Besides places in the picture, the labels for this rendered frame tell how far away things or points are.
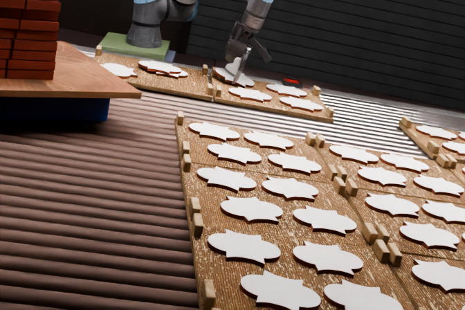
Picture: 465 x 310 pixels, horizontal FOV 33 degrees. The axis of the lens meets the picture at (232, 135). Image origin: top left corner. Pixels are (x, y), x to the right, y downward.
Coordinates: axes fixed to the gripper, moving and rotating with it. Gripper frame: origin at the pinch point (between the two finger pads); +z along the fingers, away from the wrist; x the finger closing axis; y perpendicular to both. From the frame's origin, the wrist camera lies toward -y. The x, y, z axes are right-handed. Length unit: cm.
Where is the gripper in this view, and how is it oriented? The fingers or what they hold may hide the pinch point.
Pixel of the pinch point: (234, 77)
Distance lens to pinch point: 280.6
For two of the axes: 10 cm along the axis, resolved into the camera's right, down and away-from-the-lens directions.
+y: -9.3, -3.3, -1.7
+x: 0.2, 4.2, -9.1
